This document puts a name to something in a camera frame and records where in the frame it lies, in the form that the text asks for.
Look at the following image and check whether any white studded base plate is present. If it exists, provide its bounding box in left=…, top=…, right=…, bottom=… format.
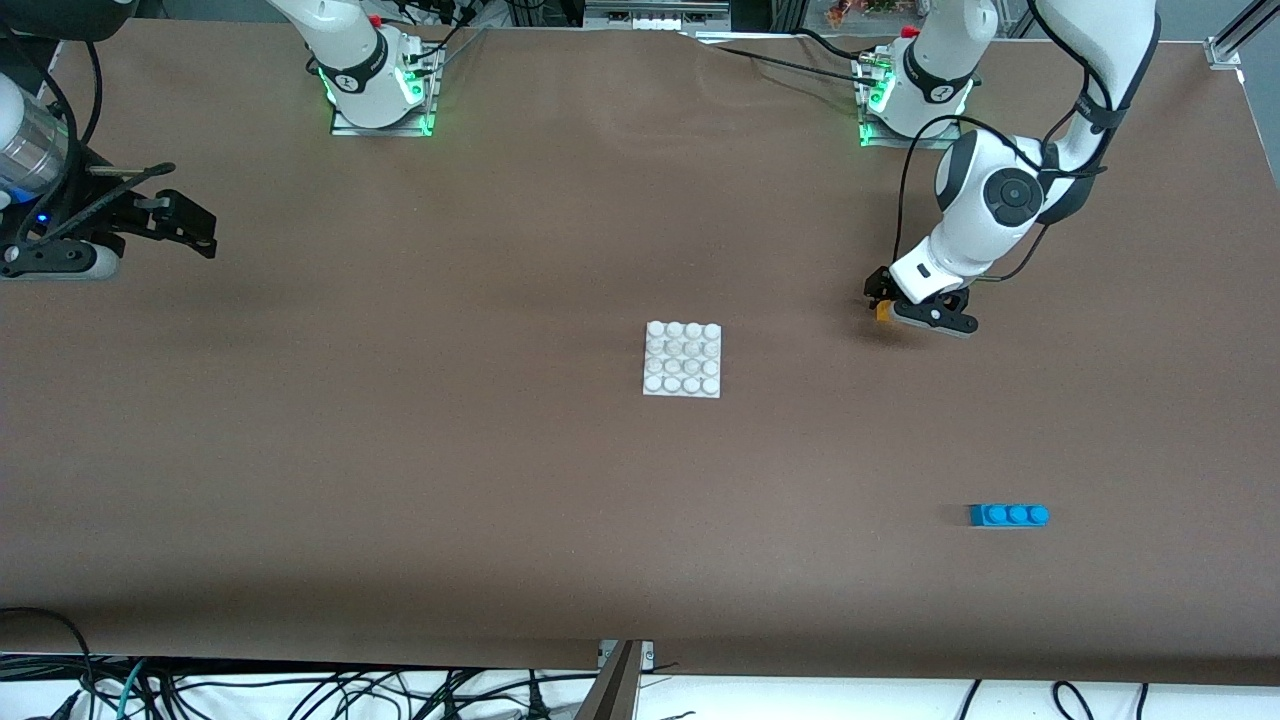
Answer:
left=642, top=321, right=723, bottom=400

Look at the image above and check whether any blue three-stud block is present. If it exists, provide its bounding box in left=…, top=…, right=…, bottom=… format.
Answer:
left=968, top=503, right=1051, bottom=529

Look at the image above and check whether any brown table cover sheet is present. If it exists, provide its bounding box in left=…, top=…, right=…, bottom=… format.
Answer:
left=0, top=18, right=1280, bottom=689

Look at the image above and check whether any grey white power strip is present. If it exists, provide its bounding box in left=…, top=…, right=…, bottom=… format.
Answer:
left=583, top=0, right=733, bottom=33

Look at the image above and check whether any dark metal pole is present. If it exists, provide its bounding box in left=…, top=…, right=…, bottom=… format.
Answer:
left=572, top=640, right=643, bottom=720

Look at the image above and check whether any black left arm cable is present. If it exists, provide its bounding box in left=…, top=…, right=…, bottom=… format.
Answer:
left=893, top=60, right=1113, bottom=288

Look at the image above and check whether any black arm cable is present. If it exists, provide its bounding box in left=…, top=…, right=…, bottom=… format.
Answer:
left=0, top=38, right=177, bottom=256
left=893, top=60, right=1113, bottom=288

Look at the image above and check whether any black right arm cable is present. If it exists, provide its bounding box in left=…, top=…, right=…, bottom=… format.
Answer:
left=0, top=38, right=177, bottom=256

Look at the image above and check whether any black table cable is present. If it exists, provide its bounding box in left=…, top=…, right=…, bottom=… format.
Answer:
left=700, top=40, right=881, bottom=91
left=792, top=27, right=886, bottom=67

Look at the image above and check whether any black base cable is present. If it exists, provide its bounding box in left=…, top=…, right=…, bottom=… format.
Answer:
left=400, top=5, right=491, bottom=66

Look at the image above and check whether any aluminium frame profile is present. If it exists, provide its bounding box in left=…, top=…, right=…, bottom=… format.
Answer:
left=1205, top=0, right=1280, bottom=71

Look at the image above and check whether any small metal bracket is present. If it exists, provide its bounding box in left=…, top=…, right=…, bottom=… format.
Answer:
left=597, top=640, right=656, bottom=673

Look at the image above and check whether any teal floor cable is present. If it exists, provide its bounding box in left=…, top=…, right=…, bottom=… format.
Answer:
left=115, top=658, right=151, bottom=720

